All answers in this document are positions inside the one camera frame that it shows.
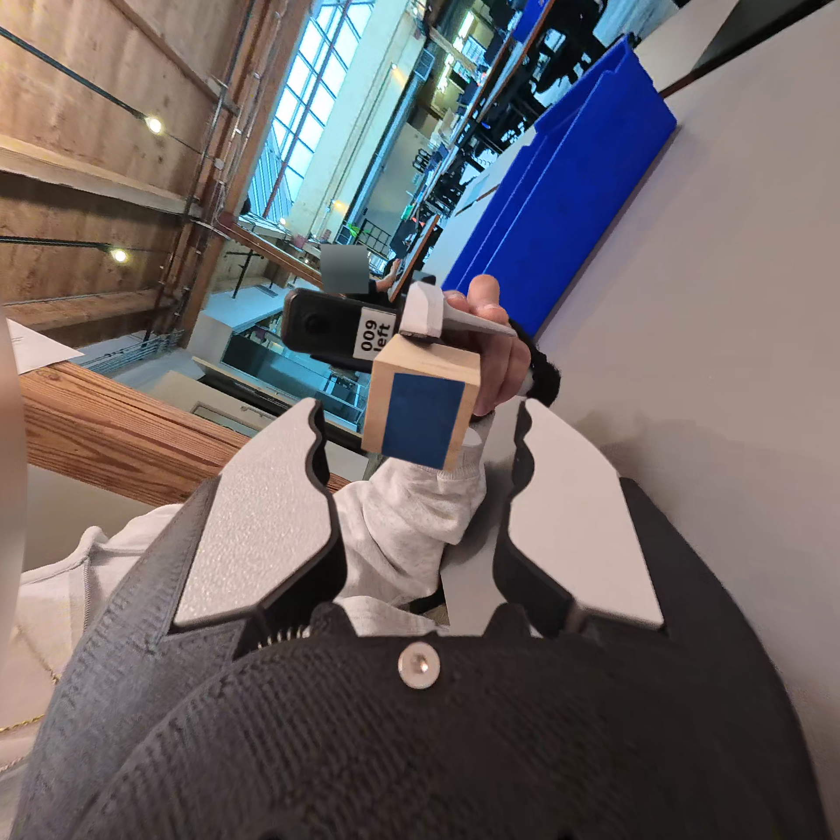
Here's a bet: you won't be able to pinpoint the white printed paper sheet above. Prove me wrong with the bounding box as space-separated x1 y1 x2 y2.
5 317 85 376

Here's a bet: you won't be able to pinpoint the person's light grey hoodie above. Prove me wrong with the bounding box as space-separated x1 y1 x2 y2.
0 502 211 788

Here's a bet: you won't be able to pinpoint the large skylight window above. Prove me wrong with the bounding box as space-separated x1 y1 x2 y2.
246 0 375 227

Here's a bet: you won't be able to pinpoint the blue plastic bin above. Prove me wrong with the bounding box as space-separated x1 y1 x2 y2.
441 31 678 339

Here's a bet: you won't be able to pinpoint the wooden cube with blue face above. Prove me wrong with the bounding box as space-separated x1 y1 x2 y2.
360 338 481 472

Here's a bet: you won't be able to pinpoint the office desks and chairs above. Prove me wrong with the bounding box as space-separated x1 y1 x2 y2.
387 0 631 263

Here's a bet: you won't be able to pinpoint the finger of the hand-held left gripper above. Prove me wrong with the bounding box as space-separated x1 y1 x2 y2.
399 282 448 345

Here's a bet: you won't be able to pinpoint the person's left forearm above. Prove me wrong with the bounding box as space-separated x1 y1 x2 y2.
331 446 490 621

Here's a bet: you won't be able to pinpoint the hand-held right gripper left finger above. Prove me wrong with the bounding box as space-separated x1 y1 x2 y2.
169 397 349 634

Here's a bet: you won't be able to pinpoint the wooden ceiling beam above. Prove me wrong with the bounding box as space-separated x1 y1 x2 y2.
18 361 355 509

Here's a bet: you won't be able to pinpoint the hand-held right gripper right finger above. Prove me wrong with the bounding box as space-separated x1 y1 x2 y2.
492 398 665 637

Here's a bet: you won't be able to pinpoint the person's left hand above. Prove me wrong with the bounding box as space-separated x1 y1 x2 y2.
443 274 534 419

